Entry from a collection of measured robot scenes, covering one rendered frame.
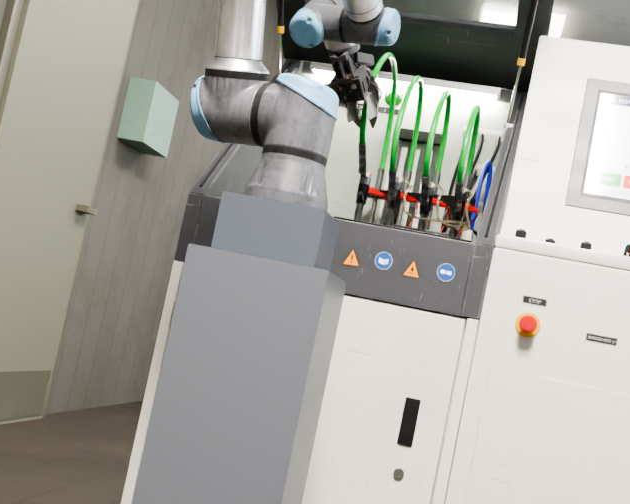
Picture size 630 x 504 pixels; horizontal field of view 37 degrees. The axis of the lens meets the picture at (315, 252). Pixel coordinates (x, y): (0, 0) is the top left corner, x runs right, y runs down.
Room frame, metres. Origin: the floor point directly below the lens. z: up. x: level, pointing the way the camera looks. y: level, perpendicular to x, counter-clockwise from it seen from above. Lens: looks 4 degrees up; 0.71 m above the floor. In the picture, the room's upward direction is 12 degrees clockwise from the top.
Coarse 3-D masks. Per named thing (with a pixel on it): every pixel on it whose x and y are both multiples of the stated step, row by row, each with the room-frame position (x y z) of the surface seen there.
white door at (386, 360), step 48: (336, 336) 2.04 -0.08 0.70; (384, 336) 2.02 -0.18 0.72; (432, 336) 2.00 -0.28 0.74; (336, 384) 2.04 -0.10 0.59; (384, 384) 2.01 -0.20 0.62; (432, 384) 1.99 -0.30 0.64; (336, 432) 2.03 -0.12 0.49; (384, 432) 2.01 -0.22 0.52; (432, 432) 1.99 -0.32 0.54; (336, 480) 2.03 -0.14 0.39; (384, 480) 2.00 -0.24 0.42; (432, 480) 1.98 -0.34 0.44
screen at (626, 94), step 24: (600, 96) 2.25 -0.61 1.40; (624, 96) 2.24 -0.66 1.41; (600, 120) 2.23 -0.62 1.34; (624, 120) 2.22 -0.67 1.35; (576, 144) 2.22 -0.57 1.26; (600, 144) 2.21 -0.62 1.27; (624, 144) 2.20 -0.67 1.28; (576, 168) 2.21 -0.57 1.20; (600, 168) 2.20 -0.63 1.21; (624, 168) 2.19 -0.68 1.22; (576, 192) 2.19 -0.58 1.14; (600, 192) 2.18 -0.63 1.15; (624, 192) 2.17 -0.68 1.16
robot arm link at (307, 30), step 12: (312, 0) 1.91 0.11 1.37; (324, 0) 1.90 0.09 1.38; (300, 12) 1.87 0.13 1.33; (312, 12) 1.86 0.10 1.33; (324, 12) 1.86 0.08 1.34; (336, 12) 1.85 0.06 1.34; (300, 24) 1.86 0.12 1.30; (312, 24) 1.85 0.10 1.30; (324, 24) 1.86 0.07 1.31; (336, 24) 1.85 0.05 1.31; (300, 36) 1.88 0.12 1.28; (312, 36) 1.87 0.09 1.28; (324, 36) 1.88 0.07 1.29; (336, 36) 1.87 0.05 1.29
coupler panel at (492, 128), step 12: (468, 120) 2.53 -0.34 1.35; (480, 120) 2.52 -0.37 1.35; (492, 120) 2.52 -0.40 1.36; (480, 132) 2.52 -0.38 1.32; (492, 132) 2.52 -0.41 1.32; (456, 144) 2.54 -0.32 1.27; (492, 144) 2.51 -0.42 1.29; (456, 156) 2.54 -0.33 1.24; (480, 156) 2.52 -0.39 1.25; (480, 168) 2.52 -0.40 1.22; (492, 168) 2.51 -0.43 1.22; (480, 204) 2.51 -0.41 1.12; (480, 216) 2.51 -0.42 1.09
